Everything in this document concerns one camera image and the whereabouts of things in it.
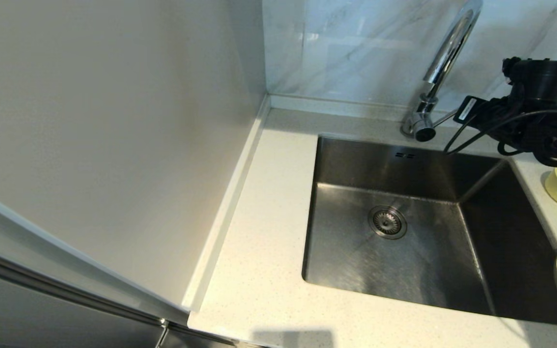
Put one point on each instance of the white tall side panel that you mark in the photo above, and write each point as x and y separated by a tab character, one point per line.
114	121

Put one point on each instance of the stainless steel sink basin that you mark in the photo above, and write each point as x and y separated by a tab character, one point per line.
346	261

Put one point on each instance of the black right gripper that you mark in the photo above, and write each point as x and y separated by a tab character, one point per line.
539	77

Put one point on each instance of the round metal drain strainer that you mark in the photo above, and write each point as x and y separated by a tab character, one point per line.
387	223

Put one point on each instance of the chrome gooseneck kitchen faucet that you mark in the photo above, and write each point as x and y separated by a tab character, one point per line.
447	50

